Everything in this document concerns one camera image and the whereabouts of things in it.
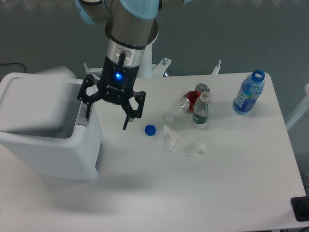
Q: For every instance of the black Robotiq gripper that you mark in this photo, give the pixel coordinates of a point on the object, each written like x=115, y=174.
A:
x=115, y=86

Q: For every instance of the white push-button trash can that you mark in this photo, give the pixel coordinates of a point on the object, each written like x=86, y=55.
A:
x=44, y=124

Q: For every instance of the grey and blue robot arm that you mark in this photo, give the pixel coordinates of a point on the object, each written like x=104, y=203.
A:
x=132, y=24

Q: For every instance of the crushed red soda can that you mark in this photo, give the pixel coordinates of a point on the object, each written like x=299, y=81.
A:
x=188, y=100

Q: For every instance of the blue bottle cap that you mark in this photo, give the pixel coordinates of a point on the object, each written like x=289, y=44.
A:
x=150, y=130

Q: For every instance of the long crumpled white tissue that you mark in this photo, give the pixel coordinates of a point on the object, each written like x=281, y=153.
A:
x=170, y=138

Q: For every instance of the clear green-label water bottle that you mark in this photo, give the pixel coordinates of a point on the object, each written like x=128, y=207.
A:
x=202, y=108

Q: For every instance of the small crumpled white tissue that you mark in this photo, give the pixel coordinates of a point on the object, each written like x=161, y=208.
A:
x=196, y=149

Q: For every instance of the blue drink bottle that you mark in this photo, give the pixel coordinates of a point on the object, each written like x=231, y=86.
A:
x=250, y=90

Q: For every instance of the white furniture part right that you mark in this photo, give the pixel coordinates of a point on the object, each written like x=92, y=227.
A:
x=299, y=111

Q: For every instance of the black device at table edge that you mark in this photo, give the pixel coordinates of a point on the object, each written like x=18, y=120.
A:
x=300, y=207

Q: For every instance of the white table frame bracket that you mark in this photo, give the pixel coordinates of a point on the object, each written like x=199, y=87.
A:
x=217, y=68

